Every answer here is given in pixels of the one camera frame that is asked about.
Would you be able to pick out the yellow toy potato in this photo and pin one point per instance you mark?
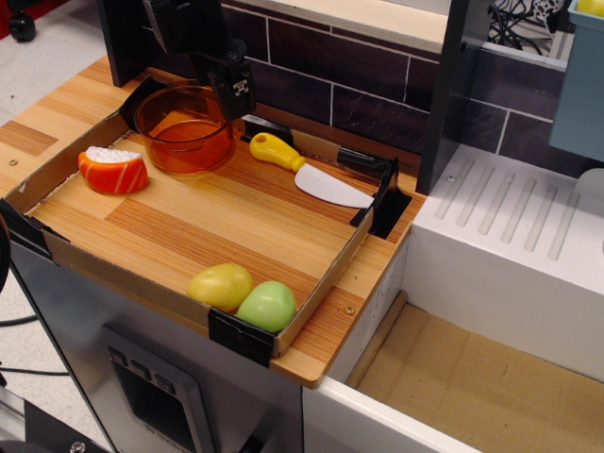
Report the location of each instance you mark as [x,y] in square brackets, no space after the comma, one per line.
[223,286]

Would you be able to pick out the black chair caster wheel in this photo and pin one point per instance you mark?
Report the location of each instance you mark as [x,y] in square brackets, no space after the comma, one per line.
[21,25]

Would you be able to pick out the cardboard fence with black tape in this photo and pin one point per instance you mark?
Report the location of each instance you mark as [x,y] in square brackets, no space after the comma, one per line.
[144,247]

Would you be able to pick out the white toy sink unit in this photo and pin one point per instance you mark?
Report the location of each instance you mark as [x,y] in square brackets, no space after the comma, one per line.
[486,334]

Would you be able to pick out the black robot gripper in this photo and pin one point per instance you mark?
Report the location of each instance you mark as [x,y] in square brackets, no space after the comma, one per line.
[198,28]

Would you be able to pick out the dark grey left post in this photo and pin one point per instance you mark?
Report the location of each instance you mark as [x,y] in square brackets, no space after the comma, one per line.
[129,40]

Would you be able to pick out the dark grey vertical post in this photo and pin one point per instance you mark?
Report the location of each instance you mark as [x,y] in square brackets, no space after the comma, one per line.
[466,31]

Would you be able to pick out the light blue bin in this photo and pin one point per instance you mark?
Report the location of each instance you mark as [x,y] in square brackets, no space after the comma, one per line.
[578,123]

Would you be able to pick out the orange transparent plastic pot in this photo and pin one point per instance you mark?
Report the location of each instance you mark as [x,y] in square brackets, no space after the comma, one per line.
[184,131]

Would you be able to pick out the orange white salmon sushi toy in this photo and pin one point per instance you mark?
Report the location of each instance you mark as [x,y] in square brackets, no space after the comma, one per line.
[113,171]

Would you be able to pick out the yellow handled toy knife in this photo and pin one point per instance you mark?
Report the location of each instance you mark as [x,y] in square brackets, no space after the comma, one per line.
[308,178]

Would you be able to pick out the toy oven front panel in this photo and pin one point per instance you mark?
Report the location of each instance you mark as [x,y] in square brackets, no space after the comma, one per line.
[165,399]

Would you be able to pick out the green toy pear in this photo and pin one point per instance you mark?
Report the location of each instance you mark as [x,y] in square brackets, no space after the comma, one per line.
[270,306]

